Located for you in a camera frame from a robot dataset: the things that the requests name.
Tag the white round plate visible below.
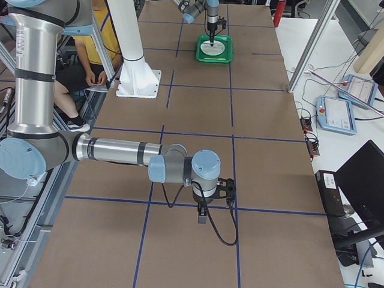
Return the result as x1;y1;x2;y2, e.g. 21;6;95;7
200;40;226;56

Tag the aluminium frame post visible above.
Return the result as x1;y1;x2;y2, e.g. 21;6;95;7
287;0;340;93

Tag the person in yellow shirt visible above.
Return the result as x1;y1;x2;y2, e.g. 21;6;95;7
54;1;121;132

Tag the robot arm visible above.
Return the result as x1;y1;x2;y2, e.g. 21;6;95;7
172;0;220;47
1;1;223;223

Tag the black mini computer box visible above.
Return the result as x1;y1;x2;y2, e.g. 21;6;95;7
315;170;344;217

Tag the far teach pendant tablet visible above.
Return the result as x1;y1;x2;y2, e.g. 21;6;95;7
340;74;378;106

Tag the green plastic tray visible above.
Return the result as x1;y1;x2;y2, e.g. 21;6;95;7
196;34;233;63

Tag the white camera mast column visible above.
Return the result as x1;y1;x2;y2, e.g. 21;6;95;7
107;0;144;62

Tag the teach pendant tablet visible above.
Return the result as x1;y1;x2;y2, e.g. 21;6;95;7
340;74;378;106
316;95;357;135

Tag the red cylinder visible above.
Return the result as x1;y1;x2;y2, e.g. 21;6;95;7
273;0;286;28

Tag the near teach pendant tablet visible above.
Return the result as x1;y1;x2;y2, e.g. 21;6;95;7
316;95;357;135

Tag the yellow plastic spoon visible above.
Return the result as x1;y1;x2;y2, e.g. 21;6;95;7
205;58;227;61

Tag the orange black usb hub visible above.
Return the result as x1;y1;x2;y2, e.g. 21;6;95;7
300;118;313;133

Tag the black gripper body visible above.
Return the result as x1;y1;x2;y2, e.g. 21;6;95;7
206;21;217;34
193;189;220;206

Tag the white mast base plate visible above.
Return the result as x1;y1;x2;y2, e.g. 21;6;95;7
116;58;162;99

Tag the black laptop monitor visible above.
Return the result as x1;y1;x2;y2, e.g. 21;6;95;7
334;140;383;250

